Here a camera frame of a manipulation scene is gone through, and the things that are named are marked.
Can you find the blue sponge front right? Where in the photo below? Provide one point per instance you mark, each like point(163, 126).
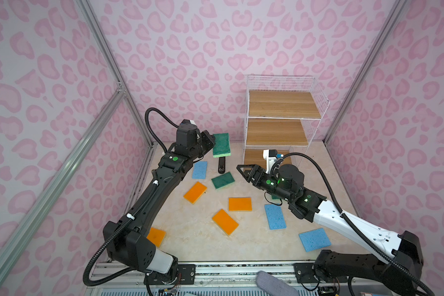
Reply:
point(314, 240)

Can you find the orange sponge front centre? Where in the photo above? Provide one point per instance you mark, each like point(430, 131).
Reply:
point(225, 222)

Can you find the orange sponge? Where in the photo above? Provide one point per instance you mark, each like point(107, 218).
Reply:
point(156, 236)
point(195, 192)
point(225, 222)
point(240, 204)

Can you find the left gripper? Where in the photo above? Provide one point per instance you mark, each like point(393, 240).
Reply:
point(204, 135)

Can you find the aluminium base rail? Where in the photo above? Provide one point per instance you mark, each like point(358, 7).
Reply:
point(238, 278)

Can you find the orange sponge left back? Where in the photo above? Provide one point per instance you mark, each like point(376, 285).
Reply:
point(195, 192)

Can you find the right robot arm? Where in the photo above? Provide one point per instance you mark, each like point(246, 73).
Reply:
point(394, 260)

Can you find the orange sponge front left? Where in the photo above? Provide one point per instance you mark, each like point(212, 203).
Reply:
point(156, 236)

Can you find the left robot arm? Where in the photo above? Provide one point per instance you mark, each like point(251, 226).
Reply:
point(126, 241)

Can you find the white wire wooden shelf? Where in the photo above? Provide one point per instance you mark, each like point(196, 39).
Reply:
point(282, 113)

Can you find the grey cloth object front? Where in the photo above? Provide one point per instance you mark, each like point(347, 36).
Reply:
point(273, 285)

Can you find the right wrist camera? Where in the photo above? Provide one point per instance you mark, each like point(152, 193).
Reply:
point(271, 156)

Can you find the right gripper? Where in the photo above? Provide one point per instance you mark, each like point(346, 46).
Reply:
point(256, 171)

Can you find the blue sponge back left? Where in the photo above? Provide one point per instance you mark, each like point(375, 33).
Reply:
point(200, 170)

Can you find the black stapler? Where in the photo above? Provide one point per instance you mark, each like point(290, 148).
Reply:
point(222, 165)

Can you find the blue sponge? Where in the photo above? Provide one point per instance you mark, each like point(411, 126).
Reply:
point(200, 170)
point(314, 240)
point(275, 217)

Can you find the blue sponge centre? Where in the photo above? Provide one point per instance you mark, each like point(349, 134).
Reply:
point(275, 217)

